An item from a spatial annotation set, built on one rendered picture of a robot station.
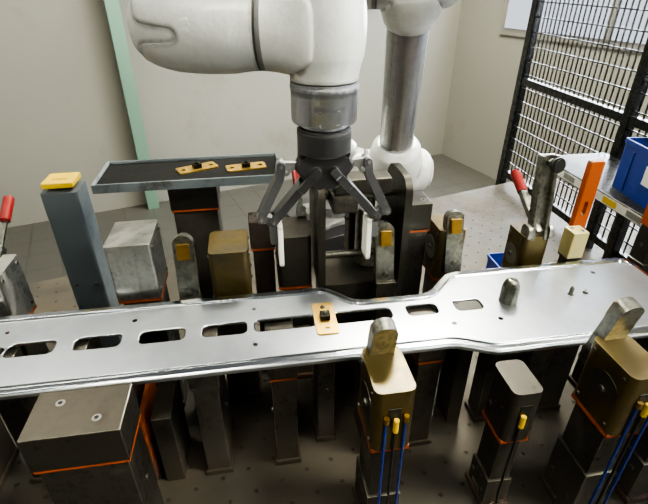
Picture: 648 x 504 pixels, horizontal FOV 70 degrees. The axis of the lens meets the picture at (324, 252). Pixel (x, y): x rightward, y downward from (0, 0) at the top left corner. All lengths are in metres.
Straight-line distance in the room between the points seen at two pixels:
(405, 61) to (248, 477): 0.99
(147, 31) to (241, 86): 3.13
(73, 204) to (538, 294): 0.93
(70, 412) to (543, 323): 0.73
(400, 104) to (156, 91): 2.55
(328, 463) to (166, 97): 3.05
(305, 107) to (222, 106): 3.14
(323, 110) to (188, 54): 0.17
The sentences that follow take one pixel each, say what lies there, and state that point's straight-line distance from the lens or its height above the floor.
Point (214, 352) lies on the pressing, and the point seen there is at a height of 1.00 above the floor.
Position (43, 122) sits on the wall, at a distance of 3.66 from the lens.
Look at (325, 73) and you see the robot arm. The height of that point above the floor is 1.41.
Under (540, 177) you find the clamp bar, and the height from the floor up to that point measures 1.18.
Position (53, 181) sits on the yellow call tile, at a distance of 1.08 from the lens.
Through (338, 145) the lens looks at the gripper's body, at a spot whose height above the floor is 1.32.
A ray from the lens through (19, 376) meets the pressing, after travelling 0.85.
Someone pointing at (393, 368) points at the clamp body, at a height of 1.05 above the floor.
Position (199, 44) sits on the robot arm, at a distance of 0.61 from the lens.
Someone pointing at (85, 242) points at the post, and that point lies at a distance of 1.11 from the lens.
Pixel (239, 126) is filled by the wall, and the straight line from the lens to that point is 3.81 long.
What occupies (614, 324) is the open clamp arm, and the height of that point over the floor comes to 1.08.
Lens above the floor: 1.51
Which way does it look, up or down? 31 degrees down
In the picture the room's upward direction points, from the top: straight up
